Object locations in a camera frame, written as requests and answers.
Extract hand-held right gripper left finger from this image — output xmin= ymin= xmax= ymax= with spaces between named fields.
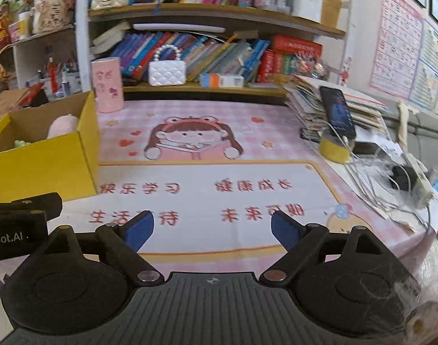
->
xmin=35 ymin=209 xmax=165 ymax=286

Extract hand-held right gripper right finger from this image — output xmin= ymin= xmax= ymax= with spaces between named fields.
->
xmin=258 ymin=209 xmax=389 ymax=284

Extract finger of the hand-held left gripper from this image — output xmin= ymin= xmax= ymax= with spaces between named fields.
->
xmin=0 ymin=184 xmax=63 ymax=222

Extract yellow cardboard box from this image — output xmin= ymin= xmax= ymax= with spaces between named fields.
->
xmin=0 ymin=91 xmax=101 ymax=204

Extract pink plush pig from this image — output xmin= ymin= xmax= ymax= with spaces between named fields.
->
xmin=47 ymin=114 xmax=79 ymax=139

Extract pink cartoon desk mat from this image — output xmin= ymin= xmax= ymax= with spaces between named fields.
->
xmin=61 ymin=101 xmax=437 ymax=267

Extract yellow tape roll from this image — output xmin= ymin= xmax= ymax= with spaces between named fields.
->
xmin=319 ymin=129 xmax=355 ymax=162

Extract brown cardboard pieces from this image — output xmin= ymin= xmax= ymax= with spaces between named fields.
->
xmin=0 ymin=83 xmax=49 ymax=123

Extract black flat device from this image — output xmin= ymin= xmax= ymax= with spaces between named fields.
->
xmin=354 ymin=140 xmax=381 ymax=155

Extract pen cup with pens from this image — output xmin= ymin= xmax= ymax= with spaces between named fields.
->
xmin=39 ymin=57 xmax=81 ymax=97

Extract black plug adapter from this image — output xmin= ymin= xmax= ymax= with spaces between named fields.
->
xmin=390 ymin=165 xmax=417 ymax=192

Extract black smartphone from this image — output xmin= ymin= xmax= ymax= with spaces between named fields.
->
xmin=319 ymin=86 xmax=357 ymax=140

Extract pink cylinder container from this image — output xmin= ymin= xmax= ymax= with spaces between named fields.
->
xmin=91 ymin=57 xmax=125 ymax=114

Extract white side shelf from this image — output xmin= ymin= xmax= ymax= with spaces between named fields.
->
xmin=12 ymin=25 xmax=83 ymax=97

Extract pile of booklets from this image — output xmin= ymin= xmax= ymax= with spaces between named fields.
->
xmin=284 ymin=75 xmax=392 ymax=141

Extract white quilted handbag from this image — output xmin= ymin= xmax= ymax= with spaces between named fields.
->
xmin=148 ymin=44 xmax=187 ymax=87

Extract row of red dictionaries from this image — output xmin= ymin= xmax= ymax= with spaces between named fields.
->
xmin=257 ymin=50 xmax=295 ymax=84

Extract orange white medicine box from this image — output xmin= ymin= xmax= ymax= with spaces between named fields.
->
xmin=199 ymin=73 xmax=245 ymax=89

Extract colourful figurine ornament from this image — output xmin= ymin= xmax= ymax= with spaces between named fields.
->
xmin=293 ymin=52 xmax=331 ymax=80

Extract pink jar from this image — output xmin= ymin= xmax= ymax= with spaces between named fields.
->
xmin=8 ymin=12 xmax=33 ymax=42

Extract grey sofa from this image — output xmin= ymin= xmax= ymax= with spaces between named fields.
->
xmin=388 ymin=108 xmax=438 ymax=159

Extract stack of thick paperback books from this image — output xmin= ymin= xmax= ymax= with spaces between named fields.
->
xmin=89 ymin=21 xmax=133 ymax=56

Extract flat red book box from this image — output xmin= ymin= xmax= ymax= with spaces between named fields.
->
xmin=271 ymin=35 xmax=323 ymax=56

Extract row of colourful picture books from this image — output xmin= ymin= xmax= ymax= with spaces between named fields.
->
xmin=111 ymin=30 xmax=270 ymax=81

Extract rabbit plush ornament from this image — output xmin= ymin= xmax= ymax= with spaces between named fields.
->
xmin=32 ymin=0 xmax=74 ymax=35

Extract white long board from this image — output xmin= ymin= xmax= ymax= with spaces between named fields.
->
xmin=133 ymin=23 xmax=227 ymax=34

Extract white pen holder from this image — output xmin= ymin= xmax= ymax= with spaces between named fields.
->
xmin=291 ymin=0 xmax=324 ymax=22

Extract wooden bookshelf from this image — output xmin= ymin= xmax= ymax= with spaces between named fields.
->
xmin=75 ymin=0 xmax=351 ymax=105

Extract row of yellow books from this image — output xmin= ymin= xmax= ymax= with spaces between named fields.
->
xmin=320 ymin=0 xmax=349 ymax=29

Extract white cables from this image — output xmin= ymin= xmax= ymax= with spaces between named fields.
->
xmin=309 ymin=122 xmax=435 ymax=231

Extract white power strip with cables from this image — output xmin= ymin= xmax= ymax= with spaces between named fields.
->
xmin=345 ymin=137 xmax=438 ymax=238

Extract cartoon wall sticker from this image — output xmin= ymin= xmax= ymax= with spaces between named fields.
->
xmin=339 ymin=55 xmax=353 ymax=87

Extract pink alphabet wall poster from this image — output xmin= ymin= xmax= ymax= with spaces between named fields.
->
xmin=368 ymin=0 xmax=424 ymax=101

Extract blue yellow wall poster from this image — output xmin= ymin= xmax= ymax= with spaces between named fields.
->
xmin=408 ymin=18 xmax=438 ymax=116

